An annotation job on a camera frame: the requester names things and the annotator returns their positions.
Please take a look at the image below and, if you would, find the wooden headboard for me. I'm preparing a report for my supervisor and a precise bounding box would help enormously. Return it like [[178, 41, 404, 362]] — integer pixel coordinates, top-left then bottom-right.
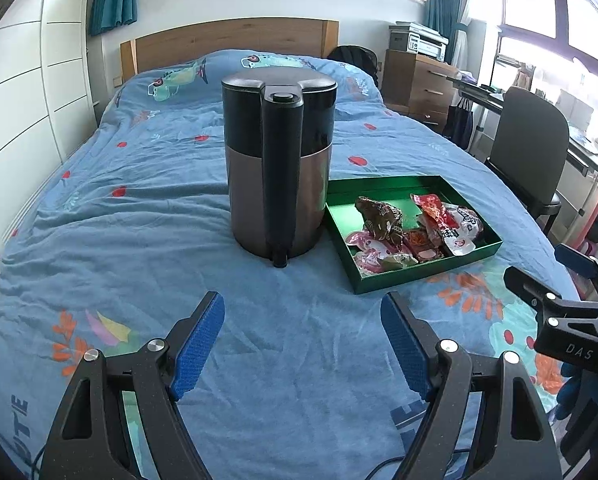
[[120, 19, 340, 83]]

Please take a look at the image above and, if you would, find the pink character snack pouch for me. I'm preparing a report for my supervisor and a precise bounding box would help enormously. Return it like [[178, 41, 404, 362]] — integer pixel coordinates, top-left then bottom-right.
[[345, 230, 404, 277]]

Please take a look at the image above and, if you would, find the white wafer packet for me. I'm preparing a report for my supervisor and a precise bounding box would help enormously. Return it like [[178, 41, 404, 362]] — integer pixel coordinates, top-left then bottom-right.
[[451, 205, 484, 243]]

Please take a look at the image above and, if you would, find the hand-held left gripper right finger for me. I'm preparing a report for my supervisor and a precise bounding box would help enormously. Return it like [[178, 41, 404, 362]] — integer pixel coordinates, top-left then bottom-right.
[[380, 291, 564, 480]]

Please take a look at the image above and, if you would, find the black and brown electric kettle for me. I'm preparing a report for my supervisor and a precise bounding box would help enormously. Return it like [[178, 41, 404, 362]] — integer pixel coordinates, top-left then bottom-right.
[[221, 71, 338, 268]]

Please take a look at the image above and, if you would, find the dark blue bag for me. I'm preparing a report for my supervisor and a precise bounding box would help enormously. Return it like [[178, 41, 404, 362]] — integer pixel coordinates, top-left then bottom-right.
[[448, 97, 476, 142]]

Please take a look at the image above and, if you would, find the blue printed pillow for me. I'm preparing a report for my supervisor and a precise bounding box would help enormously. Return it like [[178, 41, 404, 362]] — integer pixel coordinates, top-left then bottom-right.
[[114, 50, 386, 111]]

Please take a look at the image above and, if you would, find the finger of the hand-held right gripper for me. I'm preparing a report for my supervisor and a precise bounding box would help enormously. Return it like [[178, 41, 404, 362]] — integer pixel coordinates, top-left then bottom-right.
[[554, 244, 598, 292], [504, 266, 580, 322]]

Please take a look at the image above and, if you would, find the white wardrobe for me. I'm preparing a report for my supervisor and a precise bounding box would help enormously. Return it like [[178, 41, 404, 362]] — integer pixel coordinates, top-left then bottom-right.
[[0, 0, 100, 241]]

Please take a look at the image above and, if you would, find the person's right hand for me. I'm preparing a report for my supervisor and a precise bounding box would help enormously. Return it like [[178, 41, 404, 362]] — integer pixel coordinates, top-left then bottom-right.
[[556, 360, 598, 418]]

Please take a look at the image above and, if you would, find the wooden drawer cabinet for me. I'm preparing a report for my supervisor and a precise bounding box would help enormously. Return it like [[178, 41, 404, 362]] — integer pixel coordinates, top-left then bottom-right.
[[381, 49, 460, 132]]

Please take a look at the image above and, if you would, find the dark grey office chair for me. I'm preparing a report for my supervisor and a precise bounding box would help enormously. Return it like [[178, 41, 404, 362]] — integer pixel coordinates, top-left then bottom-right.
[[484, 86, 573, 234]]

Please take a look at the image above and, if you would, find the blue printed bedsheet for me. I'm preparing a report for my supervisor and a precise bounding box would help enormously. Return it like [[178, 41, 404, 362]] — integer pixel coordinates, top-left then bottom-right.
[[0, 50, 582, 480]]

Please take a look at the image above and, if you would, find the small pale green candy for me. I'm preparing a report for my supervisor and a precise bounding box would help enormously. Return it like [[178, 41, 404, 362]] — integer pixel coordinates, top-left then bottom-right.
[[381, 254, 417, 272]]

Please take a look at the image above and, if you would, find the green tray box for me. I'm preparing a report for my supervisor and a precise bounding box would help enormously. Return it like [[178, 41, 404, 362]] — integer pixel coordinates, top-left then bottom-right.
[[325, 175, 504, 296]]

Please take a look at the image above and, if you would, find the grey printer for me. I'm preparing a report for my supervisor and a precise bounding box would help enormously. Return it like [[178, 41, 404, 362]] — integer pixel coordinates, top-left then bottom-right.
[[389, 22, 450, 61]]

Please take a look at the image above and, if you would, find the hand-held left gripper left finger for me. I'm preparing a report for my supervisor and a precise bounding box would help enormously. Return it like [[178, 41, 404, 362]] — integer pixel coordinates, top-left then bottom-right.
[[39, 291, 226, 480]]

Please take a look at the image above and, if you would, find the dark red pretzel packet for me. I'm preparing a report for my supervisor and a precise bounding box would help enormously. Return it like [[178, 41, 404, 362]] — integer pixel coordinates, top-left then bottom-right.
[[403, 229, 446, 264]]

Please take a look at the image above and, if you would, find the brown chocolate packet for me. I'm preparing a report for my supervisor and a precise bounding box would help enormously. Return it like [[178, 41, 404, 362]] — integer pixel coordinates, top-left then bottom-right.
[[355, 196, 404, 241]]

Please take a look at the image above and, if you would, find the grey desk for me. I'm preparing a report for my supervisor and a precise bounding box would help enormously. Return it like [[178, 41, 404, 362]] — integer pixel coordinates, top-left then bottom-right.
[[446, 72, 598, 177]]

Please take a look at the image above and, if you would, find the red and white snack pouch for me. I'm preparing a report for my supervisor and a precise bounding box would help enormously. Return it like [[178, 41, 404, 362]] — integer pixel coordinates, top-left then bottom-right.
[[411, 193, 480, 257]]

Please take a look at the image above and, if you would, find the black backpack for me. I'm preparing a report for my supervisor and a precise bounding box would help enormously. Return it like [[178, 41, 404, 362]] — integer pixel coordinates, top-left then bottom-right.
[[327, 45, 380, 92]]

